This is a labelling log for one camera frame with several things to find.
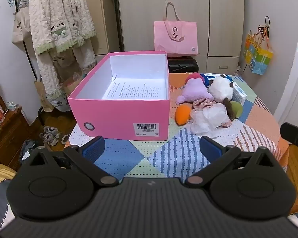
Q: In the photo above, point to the green makeup sponge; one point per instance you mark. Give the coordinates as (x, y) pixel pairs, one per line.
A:
(237, 109)

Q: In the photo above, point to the wooden side cabinet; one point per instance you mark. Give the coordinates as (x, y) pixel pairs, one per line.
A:
(14, 131)

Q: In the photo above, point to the pink tote bag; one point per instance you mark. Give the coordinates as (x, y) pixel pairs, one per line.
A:
(177, 38)

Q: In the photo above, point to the beige canvas tote bag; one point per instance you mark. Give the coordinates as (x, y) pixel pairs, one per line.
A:
(21, 27)

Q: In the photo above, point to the purple plush toy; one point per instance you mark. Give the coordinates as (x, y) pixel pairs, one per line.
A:
(193, 90)

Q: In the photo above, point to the pink floral fabric scrunchie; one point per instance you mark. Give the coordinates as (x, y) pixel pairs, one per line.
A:
(203, 103)

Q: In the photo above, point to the cream knit cardigan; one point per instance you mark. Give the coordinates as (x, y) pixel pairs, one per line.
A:
(56, 26)

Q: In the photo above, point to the brown paper bag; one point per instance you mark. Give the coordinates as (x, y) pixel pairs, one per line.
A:
(47, 107)

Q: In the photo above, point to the patchwork tablecloth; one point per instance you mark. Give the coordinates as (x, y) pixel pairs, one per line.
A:
(180, 155)

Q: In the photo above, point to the black suitcase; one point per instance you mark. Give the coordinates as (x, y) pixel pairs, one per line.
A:
(182, 65)

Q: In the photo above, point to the orange makeup sponge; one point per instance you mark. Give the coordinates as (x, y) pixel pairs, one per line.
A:
(182, 114)

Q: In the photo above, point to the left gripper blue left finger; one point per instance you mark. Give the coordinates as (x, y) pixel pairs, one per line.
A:
(93, 149)

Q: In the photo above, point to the red strawberry plush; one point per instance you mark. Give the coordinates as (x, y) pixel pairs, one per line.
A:
(194, 76)

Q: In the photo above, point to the black clothes rack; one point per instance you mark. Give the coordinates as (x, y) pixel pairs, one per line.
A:
(28, 49)

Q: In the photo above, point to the pink cardboard box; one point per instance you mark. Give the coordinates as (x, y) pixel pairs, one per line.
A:
(122, 119)

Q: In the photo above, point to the beige wardrobe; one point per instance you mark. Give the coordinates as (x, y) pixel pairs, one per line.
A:
(131, 25)

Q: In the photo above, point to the white round plush toy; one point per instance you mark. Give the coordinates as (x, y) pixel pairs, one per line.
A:
(221, 88)

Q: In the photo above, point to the colourful paper gift bag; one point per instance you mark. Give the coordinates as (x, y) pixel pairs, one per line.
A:
(257, 49)

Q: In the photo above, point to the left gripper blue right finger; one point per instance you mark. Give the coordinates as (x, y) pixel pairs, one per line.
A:
(210, 149)

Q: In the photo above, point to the grey sneakers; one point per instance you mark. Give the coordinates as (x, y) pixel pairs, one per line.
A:
(50, 135)

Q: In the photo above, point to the white tissue pack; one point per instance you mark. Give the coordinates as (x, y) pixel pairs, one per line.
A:
(238, 94)

